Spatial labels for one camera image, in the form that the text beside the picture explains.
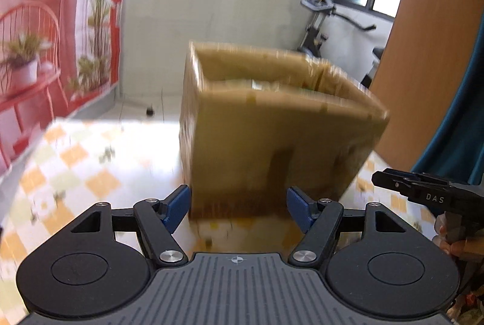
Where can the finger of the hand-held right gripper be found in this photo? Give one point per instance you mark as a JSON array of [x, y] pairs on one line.
[[393, 181]]

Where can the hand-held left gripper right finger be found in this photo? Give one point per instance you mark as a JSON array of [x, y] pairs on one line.
[[297, 207]]

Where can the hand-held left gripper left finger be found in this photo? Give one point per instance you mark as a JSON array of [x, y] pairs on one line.
[[177, 206]]

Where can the brown cardboard box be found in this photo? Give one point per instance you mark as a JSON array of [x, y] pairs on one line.
[[234, 143]]

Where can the person's right hand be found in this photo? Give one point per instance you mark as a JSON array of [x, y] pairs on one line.
[[459, 247]]

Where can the small black floor object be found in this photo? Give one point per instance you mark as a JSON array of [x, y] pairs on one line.
[[150, 110]]

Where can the checkered floral tablecloth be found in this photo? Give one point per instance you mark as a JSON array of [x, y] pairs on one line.
[[75, 166]]

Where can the wooden door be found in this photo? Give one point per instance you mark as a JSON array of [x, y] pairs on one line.
[[427, 64]]

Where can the black exercise bike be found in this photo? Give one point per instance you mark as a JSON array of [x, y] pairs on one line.
[[314, 37]]

